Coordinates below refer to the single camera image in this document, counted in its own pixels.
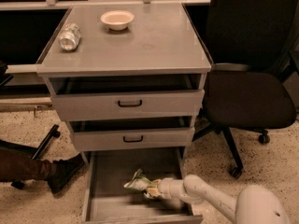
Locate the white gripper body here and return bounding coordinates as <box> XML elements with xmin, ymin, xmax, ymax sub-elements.
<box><xmin>158</xmin><ymin>178</ymin><xmax>184</xmax><ymax>199</ymax></box>

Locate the green jalapeno chip bag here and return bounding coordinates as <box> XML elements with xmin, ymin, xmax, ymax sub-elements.
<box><xmin>123</xmin><ymin>169</ymin><xmax>153</xmax><ymax>191</ymax></box>

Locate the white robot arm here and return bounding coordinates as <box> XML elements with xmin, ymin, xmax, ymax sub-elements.
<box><xmin>146</xmin><ymin>175</ymin><xmax>291</xmax><ymax>224</ymax></box>

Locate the grey bottom drawer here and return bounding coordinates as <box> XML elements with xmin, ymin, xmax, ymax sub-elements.
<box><xmin>82</xmin><ymin>147</ymin><xmax>203</xmax><ymax>224</ymax></box>

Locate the grey drawer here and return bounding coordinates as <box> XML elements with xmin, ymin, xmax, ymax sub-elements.
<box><xmin>69</xmin><ymin>117</ymin><xmax>194</xmax><ymax>151</ymax></box>
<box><xmin>82</xmin><ymin>147</ymin><xmax>203</xmax><ymax>224</ymax></box>
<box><xmin>50</xmin><ymin>75</ymin><xmax>204</xmax><ymax>121</ymax></box>

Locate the grey middle drawer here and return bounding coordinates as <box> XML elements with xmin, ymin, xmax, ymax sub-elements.
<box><xmin>69</xmin><ymin>117</ymin><xmax>194</xmax><ymax>151</ymax></box>

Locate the grey top drawer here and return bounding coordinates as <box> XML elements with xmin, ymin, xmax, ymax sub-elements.
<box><xmin>50</xmin><ymin>75</ymin><xmax>204</xmax><ymax>121</ymax></box>

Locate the grey drawer cabinet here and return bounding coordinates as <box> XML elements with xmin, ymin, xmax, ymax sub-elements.
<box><xmin>35</xmin><ymin>2</ymin><xmax>214</xmax><ymax>161</ymax></box>

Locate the black shoe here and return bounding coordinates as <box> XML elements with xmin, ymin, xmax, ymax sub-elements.
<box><xmin>46</xmin><ymin>154</ymin><xmax>85</xmax><ymax>194</ymax></box>

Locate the brown trouser leg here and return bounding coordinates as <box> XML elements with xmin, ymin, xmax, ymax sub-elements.
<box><xmin>0</xmin><ymin>150</ymin><xmax>57</xmax><ymax>182</ymax></box>

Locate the white paper bowl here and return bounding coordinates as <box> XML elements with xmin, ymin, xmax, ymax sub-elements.
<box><xmin>100</xmin><ymin>10</ymin><xmax>135</xmax><ymax>31</ymax></box>

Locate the crushed silver soda can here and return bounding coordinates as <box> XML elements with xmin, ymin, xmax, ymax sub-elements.
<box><xmin>58</xmin><ymin>23</ymin><xmax>81</xmax><ymax>51</ymax></box>

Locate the black office chair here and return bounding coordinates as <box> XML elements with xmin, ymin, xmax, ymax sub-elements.
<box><xmin>193</xmin><ymin>0</ymin><xmax>298</xmax><ymax>178</ymax></box>

